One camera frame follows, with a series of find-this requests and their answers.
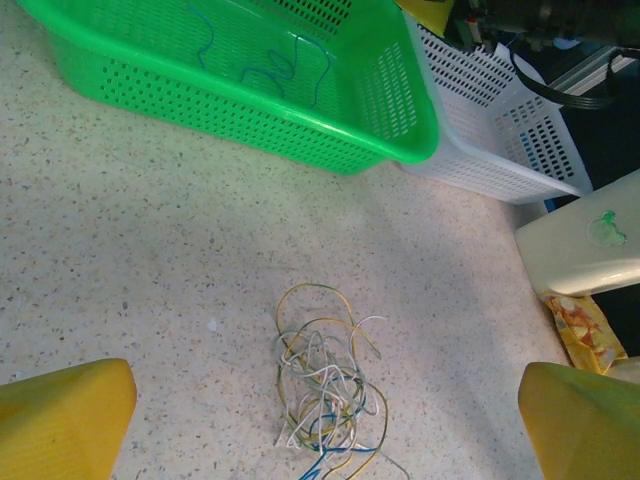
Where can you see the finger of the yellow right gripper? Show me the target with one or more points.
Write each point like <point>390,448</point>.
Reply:
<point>427,12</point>

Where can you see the aluminium frame post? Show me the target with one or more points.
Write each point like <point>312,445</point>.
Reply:
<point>590,70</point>

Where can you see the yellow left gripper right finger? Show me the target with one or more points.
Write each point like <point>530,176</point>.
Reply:
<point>590,430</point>

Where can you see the green perforated plastic basket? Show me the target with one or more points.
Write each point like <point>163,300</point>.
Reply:
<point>125,80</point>

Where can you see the white perforated plastic basket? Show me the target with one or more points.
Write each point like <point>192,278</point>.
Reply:
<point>475,125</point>

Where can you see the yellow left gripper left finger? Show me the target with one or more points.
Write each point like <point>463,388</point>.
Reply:
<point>55,425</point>

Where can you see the yellow patterned packet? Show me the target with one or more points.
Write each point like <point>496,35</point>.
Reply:
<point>585,330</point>

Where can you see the beige holder with brown rim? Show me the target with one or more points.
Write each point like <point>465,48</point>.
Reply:
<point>565,260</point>

